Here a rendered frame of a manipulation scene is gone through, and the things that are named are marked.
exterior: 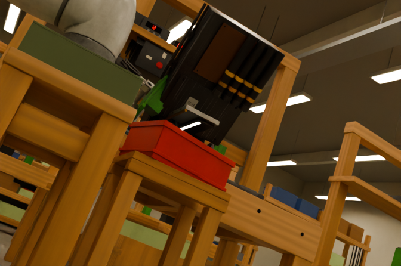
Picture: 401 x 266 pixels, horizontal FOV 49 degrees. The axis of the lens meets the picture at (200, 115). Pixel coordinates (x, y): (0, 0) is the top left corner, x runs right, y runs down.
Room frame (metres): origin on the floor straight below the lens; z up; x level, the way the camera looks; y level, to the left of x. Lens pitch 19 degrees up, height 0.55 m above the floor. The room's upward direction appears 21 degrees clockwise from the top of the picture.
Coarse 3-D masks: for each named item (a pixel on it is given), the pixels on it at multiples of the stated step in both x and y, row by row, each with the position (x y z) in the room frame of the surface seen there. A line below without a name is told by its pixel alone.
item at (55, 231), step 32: (0, 96) 0.94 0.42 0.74; (0, 128) 0.95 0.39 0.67; (32, 128) 0.99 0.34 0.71; (64, 128) 1.01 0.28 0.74; (96, 128) 1.01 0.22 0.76; (64, 160) 1.25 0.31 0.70; (96, 160) 1.02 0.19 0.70; (64, 192) 1.02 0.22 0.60; (96, 192) 1.04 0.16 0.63; (64, 224) 1.02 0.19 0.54; (32, 256) 1.03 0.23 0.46; (64, 256) 1.03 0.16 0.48
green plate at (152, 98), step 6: (162, 78) 1.83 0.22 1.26; (156, 84) 1.86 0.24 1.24; (162, 84) 1.81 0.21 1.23; (150, 90) 1.89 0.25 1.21; (156, 90) 1.79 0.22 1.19; (162, 90) 1.81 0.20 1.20; (150, 96) 1.79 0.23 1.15; (156, 96) 1.81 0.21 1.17; (144, 102) 1.79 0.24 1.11; (150, 102) 1.81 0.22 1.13; (156, 102) 1.81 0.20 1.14; (144, 108) 1.86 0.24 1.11; (150, 108) 1.82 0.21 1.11; (156, 108) 1.82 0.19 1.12; (162, 108) 1.82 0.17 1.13; (150, 114) 1.88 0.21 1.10; (156, 114) 1.84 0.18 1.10
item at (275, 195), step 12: (264, 192) 6.80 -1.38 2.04; (276, 192) 6.90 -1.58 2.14; (288, 192) 6.96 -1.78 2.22; (276, 204) 6.80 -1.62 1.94; (288, 204) 6.99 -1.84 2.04; (300, 204) 7.06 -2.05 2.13; (312, 204) 7.15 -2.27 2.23; (300, 216) 7.00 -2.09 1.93; (312, 216) 7.19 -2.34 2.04; (348, 228) 7.65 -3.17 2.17; (360, 228) 7.67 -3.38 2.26; (348, 240) 7.44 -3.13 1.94; (360, 240) 7.69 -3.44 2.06; (336, 264) 7.47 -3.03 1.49; (360, 264) 7.69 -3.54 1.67
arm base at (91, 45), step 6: (66, 36) 1.07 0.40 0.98; (72, 36) 1.06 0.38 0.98; (78, 36) 1.05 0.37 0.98; (84, 36) 1.05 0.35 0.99; (78, 42) 1.05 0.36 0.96; (84, 42) 1.05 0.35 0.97; (90, 42) 1.05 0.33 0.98; (96, 42) 1.06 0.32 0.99; (90, 48) 1.05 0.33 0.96; (96, 48) 1.06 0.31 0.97; (102, 48) 1.07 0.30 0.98; (102, 54) 1.07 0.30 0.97; (108, 54) 1.09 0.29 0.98; (114, 60) 1.12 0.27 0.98
